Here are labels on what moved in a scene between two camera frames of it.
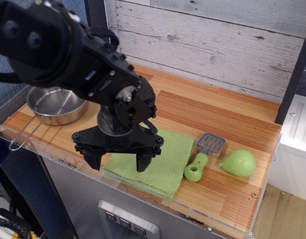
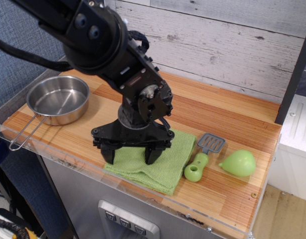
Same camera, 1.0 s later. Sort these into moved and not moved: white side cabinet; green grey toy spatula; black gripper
Moved: black gripper
Not moved: white side cabinet; green grey toy spatula
